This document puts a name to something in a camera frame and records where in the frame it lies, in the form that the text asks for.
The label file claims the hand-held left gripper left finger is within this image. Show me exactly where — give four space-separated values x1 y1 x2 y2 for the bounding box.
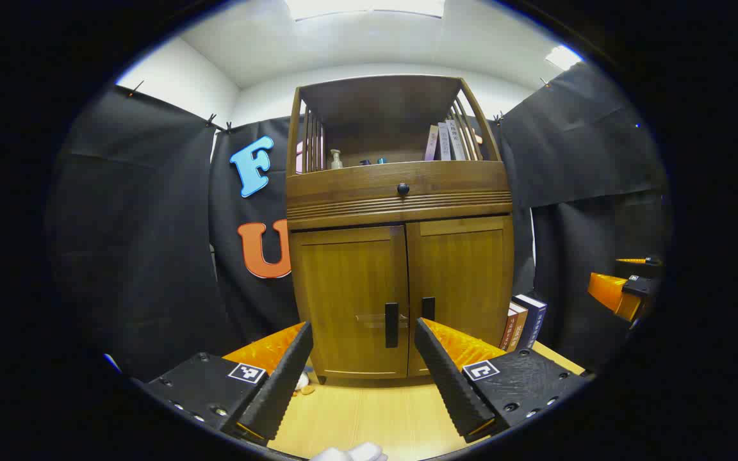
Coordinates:
140 321 315 444

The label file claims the wooden cabinet drawer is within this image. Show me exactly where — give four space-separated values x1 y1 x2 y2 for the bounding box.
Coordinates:
286 160 513 222

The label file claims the dark blue book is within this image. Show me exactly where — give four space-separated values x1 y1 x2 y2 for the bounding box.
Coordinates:
513 294 548 350

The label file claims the black backdrop cloth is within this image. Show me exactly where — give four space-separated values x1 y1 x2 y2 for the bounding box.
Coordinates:
45 61 671 385

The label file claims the tan book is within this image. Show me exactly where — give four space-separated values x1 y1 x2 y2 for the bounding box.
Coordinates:
508 302 529 352

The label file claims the ceiling light panel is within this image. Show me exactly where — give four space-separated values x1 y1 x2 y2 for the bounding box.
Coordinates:
284 0 447 21
545 45 583 71

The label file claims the brown wooden double-door shoe cabinet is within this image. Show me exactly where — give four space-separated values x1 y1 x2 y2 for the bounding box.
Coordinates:
284 75 516 385

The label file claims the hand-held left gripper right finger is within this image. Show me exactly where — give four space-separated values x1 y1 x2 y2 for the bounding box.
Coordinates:
414 317 594 444

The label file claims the wooden cabinet door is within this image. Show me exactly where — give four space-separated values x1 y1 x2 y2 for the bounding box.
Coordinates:
406 216 514 377
290 225 410 380

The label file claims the red-brown book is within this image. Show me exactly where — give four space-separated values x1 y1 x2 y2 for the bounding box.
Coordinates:
500 306 519 350

